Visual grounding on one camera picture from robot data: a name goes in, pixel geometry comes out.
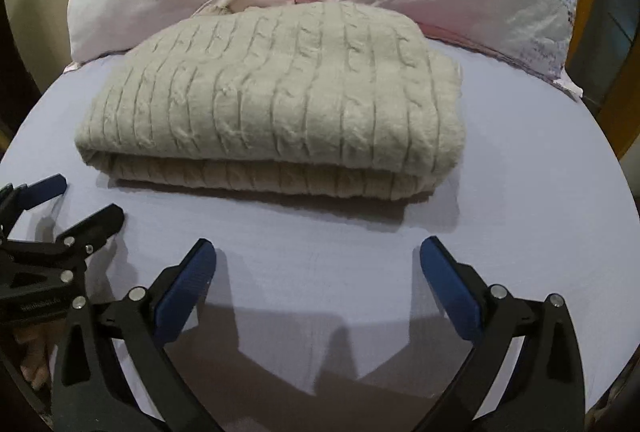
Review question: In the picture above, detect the lavender bed sheet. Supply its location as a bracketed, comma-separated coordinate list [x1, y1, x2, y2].
[0, 35, 640, 418]

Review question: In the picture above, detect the yellow wooden bed frame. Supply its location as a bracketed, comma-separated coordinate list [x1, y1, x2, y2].
[565, 0, 640, 160]

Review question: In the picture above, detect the person's left hand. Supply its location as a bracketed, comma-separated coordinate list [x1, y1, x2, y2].
[11, 324, 55, 392]

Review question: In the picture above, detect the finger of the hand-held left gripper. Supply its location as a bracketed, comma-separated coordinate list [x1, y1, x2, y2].
[50, 203, 126, 264]
[0, 173, 68, 239]

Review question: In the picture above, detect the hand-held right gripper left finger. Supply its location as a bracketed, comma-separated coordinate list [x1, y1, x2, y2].
[49, 238, 222, 432]

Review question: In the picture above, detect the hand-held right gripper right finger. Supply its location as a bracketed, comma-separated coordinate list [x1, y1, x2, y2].
[419, 235, 587, 432]

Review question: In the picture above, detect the beige cable-knit sweater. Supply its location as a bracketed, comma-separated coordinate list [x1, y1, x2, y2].
[74, 1, 467, 203]

